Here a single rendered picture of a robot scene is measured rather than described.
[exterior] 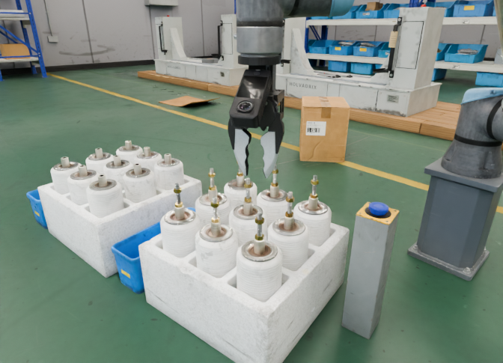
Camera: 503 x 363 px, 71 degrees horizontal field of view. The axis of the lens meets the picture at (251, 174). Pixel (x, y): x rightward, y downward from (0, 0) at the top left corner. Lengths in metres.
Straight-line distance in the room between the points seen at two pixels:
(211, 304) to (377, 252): 0.37
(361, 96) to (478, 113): 1.89
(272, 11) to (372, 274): 0.57
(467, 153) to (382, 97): 1.77
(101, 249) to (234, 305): 0.48
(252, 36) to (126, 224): 0.71
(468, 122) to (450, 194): 0.21
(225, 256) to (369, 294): 0.33
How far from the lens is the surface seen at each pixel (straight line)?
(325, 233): 0.92
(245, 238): 0.86
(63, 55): 6.89
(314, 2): 0.61
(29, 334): 1.06
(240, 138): 0.62
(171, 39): 5.13
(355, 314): 0.92
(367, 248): 0.80
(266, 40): 0.58
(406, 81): 2.82
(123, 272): 1.07
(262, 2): 0.58
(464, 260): 1.22
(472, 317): 1.11
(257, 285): 0.73
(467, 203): 1.14
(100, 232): 1.07
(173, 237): 0.85
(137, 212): 1.11
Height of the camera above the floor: 0.68
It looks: 23 degrees down
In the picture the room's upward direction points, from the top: straight up
